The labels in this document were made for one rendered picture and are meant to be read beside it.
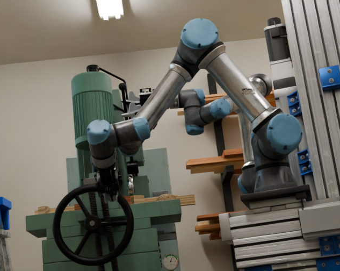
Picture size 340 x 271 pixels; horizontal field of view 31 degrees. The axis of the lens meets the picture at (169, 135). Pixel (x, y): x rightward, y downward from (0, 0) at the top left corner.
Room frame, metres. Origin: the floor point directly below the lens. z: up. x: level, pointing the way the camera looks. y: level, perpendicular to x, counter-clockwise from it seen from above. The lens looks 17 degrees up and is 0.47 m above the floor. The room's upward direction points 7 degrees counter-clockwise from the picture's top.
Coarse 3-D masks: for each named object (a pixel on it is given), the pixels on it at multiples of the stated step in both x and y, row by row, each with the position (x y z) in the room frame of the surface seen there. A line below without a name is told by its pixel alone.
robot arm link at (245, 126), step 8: (240, 112) 2.58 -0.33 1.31; (240, 120) 2.59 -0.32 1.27; (248, 120) 2.56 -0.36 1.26; (240, 128) 2.59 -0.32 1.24; (248, 128) 2.56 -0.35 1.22; (248, 136) 2.57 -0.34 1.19; (248, 144) 2.57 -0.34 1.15; (248, 152) 2.57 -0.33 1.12; (248, 160) 2.57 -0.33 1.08; (248, 168) 2.56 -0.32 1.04; (240, 176) 2.61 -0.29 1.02; (248, 176) 2.56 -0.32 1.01; (240, 184) 2.60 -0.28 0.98; (248, 184) 2.56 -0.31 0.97; (248, 192) 2.59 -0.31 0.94
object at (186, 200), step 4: (176, 196) 2.47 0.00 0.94; (180, 196) 2.47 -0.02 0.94; (184, 196) 2.47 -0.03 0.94; (188, 196) 2.47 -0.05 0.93; (192, 196) 2.47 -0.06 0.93; (144, 200) 2.46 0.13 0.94; (148, 200) 2.47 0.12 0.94; (152, 200) 2.47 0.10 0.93; (180, 200) 2.47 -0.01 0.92; (184, 200) 2.47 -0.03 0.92; (188, 200) 2.47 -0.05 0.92; (192, 200) 2.47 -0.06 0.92; (180, 204) 2.47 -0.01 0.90; (184, 204) 2.47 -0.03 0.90; (188, 204) 2.47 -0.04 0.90; (192, 204) 2.48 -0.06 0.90; (68, 208) 2.46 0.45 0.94; (72, 208) 2.46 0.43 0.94
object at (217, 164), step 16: (208, 80) 4.78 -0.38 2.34; (208, 96) 4.32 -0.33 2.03; (272, 96) 4.41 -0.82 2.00; (224, 144) 4.78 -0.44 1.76; (192, 160) 4.46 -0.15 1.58; (208, 160) 4.35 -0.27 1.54; (224, 160) 4.36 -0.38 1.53; (240, 160) 4.39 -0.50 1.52; (224, 176) 4.61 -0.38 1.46; (224, 192) 4.78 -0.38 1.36; (208, 224) 4.44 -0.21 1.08
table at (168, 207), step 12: (132, 204) 2.31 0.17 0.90; (144, 204) 2.31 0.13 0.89; (156, 204) 2.31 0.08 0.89; (168, 204) 2.31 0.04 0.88; (36, 216) 2.30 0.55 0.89; (48, 216) 2.30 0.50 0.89; (72, 216) 2.30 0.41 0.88; (84, 216) 2.21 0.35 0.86; (120, 216) 2.21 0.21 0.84; (144, 216) 2.31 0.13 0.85; (156, 216) 2.31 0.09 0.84; (168, 216) 2.34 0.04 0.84; (180, 216) 2.37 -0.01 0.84; (36, 228) 2.30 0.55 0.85; (48, 228) 2.30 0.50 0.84
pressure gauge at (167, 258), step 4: (164, 256) 2.25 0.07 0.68; (168, 256) 2.25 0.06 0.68; (172, 256) 2.25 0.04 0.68; (176, 256) 2.25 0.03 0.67; (164, 260) 2.25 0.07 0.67; (168, 260) 2.25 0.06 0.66; (172, 260) 2.25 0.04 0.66; (176, 260) 2.25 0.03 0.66; (164, 264) 2.25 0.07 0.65; (168, 264) 2.25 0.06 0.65; (172, 264) 2.25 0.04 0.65; (176, 264) 2.25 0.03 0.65; (168, 268) 2.25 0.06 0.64; (172, 268) 2.25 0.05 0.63
